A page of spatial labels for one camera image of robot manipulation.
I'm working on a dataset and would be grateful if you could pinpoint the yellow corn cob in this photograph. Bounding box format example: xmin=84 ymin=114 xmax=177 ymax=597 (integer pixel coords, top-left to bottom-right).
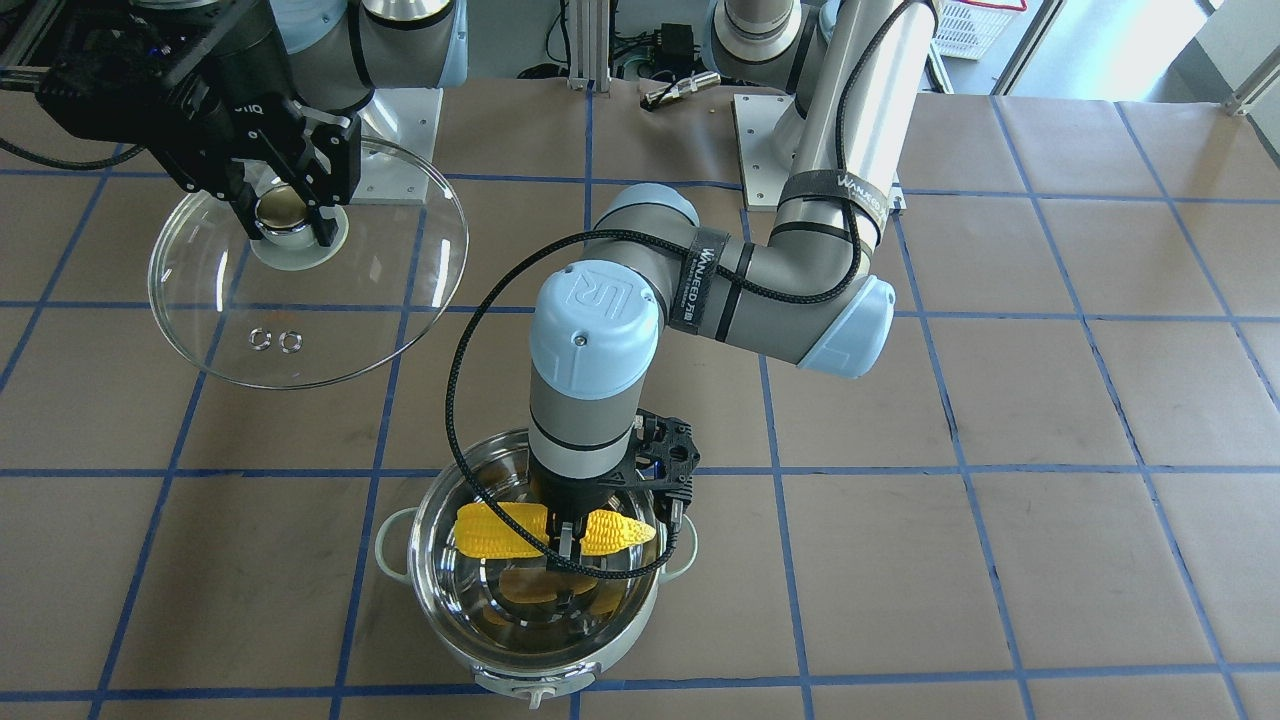
xmin=453 ymin=502 xmax=657 ymax=559

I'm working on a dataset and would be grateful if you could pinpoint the aluminium frame post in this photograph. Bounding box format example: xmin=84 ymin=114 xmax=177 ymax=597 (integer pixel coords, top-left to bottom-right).
xmin=566 ymin=0 xmax=612 ymax=94

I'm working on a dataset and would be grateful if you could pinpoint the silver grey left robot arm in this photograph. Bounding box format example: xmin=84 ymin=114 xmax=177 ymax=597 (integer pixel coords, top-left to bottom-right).
xmin=529 ymin=1 xmax=938 ymax=565

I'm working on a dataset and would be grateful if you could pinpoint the glass pot lid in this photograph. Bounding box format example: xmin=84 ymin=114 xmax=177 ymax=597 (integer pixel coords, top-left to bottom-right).
xmin=148 ymin=163 xmax=468 ymax=389

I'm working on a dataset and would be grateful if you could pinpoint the black power adapter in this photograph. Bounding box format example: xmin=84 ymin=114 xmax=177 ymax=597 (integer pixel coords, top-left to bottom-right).
xmin=653 ymin=23 xmax=698 ymax=77

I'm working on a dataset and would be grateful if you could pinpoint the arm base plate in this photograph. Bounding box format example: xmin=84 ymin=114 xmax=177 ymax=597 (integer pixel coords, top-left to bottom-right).
xmin=733 ymin=94 xmax=904 ymax=215
xmin=352 ymin=88 xmax=444 ymax=206

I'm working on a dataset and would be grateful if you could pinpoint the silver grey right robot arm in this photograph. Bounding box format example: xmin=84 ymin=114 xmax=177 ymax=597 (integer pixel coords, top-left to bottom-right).
xmin=127 ymin=1 xmax=466 ymax=249

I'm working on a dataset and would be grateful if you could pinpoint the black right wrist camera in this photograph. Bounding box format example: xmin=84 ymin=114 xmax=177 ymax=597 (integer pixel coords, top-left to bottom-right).
xmin=36 ymin=13 xmax=212 ymax=143

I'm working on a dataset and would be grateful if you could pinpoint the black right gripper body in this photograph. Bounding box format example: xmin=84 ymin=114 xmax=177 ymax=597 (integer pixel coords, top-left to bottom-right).
xmin=131 ymin=1 xmax=362 ymax=215

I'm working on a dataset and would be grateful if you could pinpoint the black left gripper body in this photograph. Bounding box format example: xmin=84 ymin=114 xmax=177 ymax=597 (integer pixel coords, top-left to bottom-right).
xmin=540 ymin=470 xmax=640 ymax=530

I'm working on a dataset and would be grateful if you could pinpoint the pale green steel pot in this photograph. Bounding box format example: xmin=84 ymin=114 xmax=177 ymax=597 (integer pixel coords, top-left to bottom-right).
xmin=374 ymin=468 xmax=699 ymax=708

